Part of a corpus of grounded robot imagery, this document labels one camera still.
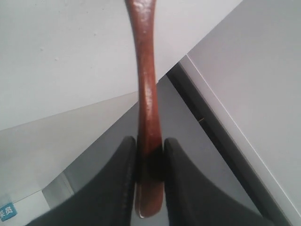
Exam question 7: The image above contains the blue label sticker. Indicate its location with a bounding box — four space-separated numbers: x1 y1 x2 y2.
0 202 17 222

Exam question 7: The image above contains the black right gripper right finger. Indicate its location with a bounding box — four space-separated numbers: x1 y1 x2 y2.
164 138 273 226

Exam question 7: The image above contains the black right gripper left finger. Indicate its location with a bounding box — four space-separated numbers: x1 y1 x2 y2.
29 137 136 226

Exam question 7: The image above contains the brown wooden spoon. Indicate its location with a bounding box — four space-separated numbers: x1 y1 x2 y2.
126 0 164 218

